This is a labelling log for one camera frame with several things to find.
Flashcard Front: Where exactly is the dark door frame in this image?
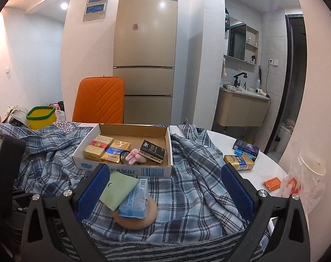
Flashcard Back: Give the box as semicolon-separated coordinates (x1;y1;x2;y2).
263;14;308;154

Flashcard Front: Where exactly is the blue plaid cloth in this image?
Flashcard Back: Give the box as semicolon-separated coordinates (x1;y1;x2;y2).
0;121;265;252

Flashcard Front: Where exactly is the pink plush toy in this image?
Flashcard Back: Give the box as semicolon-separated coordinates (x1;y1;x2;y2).
126;148;147;165

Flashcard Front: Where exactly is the white bin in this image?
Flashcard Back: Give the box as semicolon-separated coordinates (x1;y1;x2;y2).
276;118;294;153

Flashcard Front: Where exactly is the grey striped cloth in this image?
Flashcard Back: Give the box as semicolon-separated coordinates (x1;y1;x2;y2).
84;229;270;262

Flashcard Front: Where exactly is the red and gold cigarette pack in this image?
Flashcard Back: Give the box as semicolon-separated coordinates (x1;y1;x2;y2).
90;135;114;149

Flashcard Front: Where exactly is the black cigarette pack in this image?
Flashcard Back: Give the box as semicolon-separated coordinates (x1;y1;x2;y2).
139;139;166;165

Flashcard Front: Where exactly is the yellow and blue cigarette pack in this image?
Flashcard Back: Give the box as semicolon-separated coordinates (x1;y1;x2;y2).
100;146;128;164

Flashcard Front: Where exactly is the gold blue-banded cigarette pack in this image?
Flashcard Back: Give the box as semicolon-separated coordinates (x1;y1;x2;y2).
223;154;256;172

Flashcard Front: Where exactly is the cardboard box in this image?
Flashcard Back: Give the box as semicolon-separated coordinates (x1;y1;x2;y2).
71;123;174;178

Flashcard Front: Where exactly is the green pouch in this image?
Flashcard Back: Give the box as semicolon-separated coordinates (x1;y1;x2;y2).
99;171;140;211

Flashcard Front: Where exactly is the round wooden coaster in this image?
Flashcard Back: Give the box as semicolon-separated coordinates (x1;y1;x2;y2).
111;196;159;230

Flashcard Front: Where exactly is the orange foil packet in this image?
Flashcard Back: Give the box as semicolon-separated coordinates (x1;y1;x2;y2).
263;177;282;191

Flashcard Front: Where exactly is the white hair dryer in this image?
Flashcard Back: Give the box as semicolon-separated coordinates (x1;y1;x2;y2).
254;88;271;99

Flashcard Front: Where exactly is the yellow bin green rim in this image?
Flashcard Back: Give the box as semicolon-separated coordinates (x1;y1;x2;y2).
26;106;57;130

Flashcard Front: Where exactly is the beige vanity cabinet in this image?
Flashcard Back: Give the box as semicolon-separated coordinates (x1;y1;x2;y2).
214;87;271;128

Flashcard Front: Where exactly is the black hair tie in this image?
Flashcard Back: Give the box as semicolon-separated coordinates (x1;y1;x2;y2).
119;150;132;165

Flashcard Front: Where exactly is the orange padded chair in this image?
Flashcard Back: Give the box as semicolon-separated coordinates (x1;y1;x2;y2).
72;77;126;124

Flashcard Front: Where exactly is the black power cable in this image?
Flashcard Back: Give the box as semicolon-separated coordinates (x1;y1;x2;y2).
264;65;270;95

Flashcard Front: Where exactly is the black faucet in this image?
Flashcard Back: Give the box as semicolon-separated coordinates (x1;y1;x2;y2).
233;72;248;88

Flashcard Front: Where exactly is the dark blue cigarette pack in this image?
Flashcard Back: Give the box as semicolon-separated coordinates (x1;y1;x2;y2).
233;139;260;157

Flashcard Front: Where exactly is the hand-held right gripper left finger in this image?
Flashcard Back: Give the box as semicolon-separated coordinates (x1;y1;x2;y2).
22;163;111;262

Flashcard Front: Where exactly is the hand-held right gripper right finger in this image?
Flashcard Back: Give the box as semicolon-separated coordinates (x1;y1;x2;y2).
220;163;311;262

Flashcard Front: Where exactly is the bathroom mirror cabinet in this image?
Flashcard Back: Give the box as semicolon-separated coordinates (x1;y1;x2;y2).
226;16;259;66

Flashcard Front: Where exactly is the orange gold cigarette pack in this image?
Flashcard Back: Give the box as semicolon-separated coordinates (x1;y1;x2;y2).
112;139;131;151

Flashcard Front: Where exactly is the blue tissue packet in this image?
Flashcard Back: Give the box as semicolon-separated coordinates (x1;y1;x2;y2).
118;178;150;219

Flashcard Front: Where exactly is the beige refrigerator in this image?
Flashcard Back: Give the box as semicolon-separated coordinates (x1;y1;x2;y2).
112;0;180;128

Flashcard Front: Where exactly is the beige cloth bag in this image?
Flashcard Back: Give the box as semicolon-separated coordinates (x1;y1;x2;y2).
2;105;30;128

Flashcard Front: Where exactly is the rhinestone sticker sheet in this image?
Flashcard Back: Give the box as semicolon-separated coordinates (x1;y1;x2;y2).
52;120;77;134

